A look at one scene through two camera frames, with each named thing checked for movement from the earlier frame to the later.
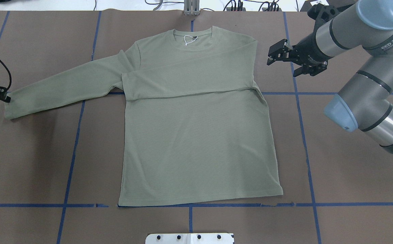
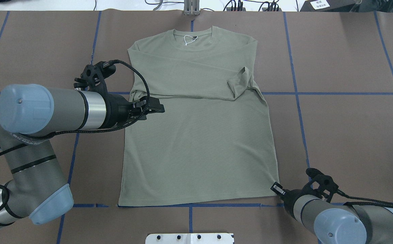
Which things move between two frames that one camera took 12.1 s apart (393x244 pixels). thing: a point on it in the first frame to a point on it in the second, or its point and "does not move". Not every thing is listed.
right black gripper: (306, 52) to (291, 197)
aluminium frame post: (191, 7) does not move
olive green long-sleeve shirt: (195, 128) does not move
